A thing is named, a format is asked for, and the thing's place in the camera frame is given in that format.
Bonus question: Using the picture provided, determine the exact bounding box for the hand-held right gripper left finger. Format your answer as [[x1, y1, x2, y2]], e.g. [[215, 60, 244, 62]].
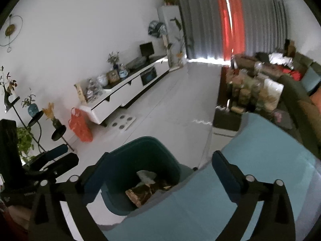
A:
[[27, 151, 111, 241]]

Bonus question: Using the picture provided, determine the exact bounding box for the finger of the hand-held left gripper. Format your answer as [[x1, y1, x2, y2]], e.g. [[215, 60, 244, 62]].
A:
[[30, 144, 69, 167], [25, 153, 79, 180]]

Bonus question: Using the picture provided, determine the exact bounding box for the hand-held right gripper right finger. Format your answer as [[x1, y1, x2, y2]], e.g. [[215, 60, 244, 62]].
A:
[[212, 151, 298, 241]]

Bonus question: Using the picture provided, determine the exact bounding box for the dark brown glossy wrapper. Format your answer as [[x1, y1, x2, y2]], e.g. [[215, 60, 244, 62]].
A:
[[125, 183, 157, 208]]

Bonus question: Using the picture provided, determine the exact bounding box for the white plastic bag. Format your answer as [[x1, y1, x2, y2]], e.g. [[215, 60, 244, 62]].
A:
[[136, 170, 157, 183]]

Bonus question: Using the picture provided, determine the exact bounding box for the brown snack wrapper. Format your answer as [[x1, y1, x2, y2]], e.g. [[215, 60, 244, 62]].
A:
[[154, 179, 173, 191]]

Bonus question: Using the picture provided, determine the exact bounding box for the teal trash bin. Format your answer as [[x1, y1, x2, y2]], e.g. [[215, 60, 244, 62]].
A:
[[100, 136, 195, 216]]

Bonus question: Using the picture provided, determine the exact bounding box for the black metal plant stand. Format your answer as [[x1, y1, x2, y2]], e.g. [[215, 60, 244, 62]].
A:
[[5, 97, 74, 152]]

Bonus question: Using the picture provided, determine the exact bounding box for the green leafy potted plant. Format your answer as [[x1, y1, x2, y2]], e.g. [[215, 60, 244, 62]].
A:
[[16, 127, 36, 163]]

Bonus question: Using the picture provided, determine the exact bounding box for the vase with orange flowers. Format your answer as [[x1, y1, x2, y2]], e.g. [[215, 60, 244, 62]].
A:
[[42, 102, 62, 129]]

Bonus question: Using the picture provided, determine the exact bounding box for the orange plastic bag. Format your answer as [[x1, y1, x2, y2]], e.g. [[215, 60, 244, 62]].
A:
[[68, 107, 94, 143]]

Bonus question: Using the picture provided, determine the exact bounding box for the blue grey patterned tablecloth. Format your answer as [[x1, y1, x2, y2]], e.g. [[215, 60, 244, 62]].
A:
[[102, 112, 321, 241]]

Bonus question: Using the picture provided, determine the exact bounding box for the blue vase with plant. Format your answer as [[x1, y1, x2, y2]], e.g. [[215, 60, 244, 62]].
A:
[[21, 88, 41, 117]]

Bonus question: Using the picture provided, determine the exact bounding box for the white tray with round holes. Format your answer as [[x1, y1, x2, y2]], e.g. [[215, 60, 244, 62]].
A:
[[107, 114, 137, 131]]

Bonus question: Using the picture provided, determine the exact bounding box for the branch with red leaves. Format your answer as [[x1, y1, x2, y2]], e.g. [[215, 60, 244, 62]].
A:
[[0, 65, 20, 113]]

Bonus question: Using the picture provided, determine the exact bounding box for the glass ornament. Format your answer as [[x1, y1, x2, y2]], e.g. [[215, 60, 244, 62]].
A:
[[85, 78, 104, 101]]

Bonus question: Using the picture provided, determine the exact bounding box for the cluttered coffee table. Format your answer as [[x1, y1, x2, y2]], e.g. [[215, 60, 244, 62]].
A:
[[213, 65, 284, 131]]

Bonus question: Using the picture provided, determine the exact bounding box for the white shopping bag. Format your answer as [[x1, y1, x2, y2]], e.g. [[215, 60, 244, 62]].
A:
[[261, 78, 284, 106]]

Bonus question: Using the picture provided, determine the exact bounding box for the white tv cabinet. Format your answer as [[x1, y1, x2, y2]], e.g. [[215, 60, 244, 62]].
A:
[[80, 56, 170, 127]]

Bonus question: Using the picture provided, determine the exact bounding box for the dark green sofa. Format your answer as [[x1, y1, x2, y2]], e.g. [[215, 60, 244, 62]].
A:
[[256, 51, 321, 161]]

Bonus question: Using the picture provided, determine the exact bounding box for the vase with dried plant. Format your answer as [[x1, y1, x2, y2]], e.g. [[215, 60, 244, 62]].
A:
[[107, 51, 120, 70]]

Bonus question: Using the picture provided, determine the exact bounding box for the brown upholstered bench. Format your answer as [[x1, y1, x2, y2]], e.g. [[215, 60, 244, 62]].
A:
[[236, 55, 261, 68]]

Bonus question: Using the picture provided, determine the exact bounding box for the orange cushion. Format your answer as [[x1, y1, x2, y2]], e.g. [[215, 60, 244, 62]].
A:
[[310, 87, 321, 111]]

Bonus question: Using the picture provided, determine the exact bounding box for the red cloth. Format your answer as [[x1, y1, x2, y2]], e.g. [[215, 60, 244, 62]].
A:
[[282, 69, 303, 81]]

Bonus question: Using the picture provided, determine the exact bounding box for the black cloth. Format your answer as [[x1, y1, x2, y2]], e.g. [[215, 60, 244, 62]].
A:
[[254, 52, 270, 62]]

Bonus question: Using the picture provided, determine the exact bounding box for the white clothes pile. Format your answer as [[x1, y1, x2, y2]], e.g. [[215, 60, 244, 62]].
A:
[[268, 52, 294, 67]]

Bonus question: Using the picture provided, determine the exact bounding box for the blue cushion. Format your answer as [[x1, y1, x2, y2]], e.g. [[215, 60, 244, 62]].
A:
[[300, 66, 321, 93]]

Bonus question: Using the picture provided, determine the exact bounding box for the black monitor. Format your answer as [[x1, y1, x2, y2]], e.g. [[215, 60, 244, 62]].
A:
[[139, 42, 154, 59]]

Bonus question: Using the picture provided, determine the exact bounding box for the tall leafy plant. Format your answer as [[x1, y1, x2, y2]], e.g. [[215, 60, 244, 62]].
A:
[[169, 16, 195, 67]]

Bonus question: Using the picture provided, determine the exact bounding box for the grey and red curtain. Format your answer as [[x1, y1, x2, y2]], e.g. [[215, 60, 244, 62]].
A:
[[226, 0, 287, 61], [176, 0, 230, 62]]

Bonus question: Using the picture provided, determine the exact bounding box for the blue patterned cloth bag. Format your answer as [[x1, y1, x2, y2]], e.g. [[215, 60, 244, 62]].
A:
[[147, 20, 167, 39]]

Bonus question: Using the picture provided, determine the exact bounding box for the white standing air conditioner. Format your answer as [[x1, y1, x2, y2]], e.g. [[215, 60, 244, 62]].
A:
[[157, 4, 185, 68]]

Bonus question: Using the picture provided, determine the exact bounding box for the wooden picture frame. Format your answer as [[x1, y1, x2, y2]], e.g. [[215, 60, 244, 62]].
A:
[[74, 83, 87, 104]]

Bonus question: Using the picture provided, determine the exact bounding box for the round metal wall clock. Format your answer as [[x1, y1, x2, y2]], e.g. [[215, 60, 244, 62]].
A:
[[0, 14, 23, 53]]

